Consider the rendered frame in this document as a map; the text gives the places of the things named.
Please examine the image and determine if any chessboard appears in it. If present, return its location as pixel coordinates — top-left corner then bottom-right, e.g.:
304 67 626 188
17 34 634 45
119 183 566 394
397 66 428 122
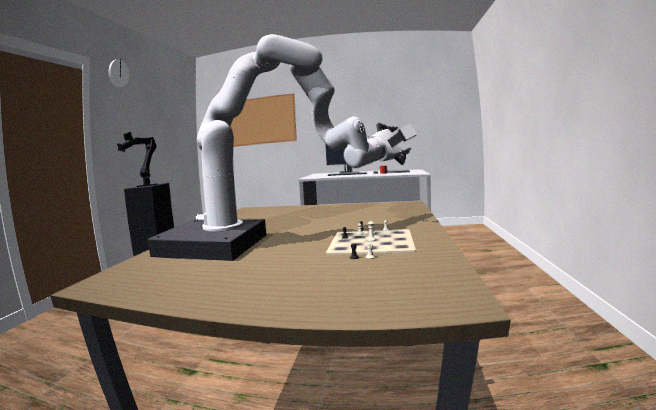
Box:
326 230 415 255

